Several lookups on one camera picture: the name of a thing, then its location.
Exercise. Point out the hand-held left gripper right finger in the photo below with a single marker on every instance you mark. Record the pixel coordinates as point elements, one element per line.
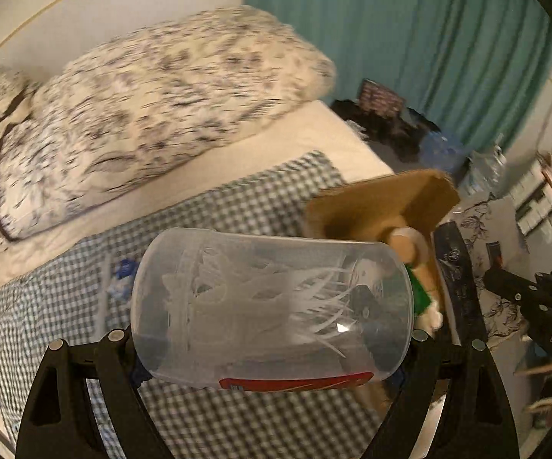
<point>424,358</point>

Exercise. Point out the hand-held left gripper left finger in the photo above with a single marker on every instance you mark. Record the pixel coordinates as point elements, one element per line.
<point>113,358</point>

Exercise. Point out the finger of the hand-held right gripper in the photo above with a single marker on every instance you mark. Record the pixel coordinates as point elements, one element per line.
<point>510,287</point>

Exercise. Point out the dark blue blister pack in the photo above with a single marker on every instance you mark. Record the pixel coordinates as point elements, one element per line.
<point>453,272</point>

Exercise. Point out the green snack packet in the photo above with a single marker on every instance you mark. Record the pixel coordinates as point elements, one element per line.
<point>419,294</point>

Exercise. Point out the white tape roll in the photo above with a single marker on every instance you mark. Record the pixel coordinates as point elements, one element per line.
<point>407,248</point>

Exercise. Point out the clear plastic floss pick container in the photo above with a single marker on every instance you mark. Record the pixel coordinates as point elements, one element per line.
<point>257,296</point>

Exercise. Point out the cardboard box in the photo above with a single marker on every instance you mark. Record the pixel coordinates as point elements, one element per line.
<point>376,205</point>

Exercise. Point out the crumpled beige paper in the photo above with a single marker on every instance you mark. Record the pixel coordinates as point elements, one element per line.
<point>431,318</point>

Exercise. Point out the floral cloth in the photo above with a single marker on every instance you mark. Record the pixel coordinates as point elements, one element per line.
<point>501,222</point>

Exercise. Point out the white shelf unit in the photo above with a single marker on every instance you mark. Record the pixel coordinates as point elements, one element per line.
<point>539,196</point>

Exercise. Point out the clear water bottle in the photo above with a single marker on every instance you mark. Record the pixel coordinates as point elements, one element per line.
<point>489,167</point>

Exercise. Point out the blue plastic bag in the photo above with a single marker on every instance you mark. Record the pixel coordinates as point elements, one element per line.
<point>443,150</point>

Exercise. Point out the grey checked blanket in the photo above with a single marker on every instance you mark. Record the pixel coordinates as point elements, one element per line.
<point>233,201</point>

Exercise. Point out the dark cloth pile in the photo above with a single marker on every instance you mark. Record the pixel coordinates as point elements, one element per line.
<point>386,129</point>

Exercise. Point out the dark patterned box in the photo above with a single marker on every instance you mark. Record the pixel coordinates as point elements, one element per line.
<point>381,98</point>

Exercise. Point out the patterned white pillow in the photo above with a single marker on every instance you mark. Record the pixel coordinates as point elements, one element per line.
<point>137,105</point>

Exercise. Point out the teal curtain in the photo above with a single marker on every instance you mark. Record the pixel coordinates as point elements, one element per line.
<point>400,33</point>

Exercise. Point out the white headboard with gold trim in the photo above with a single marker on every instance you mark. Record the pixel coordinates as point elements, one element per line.
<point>89,0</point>

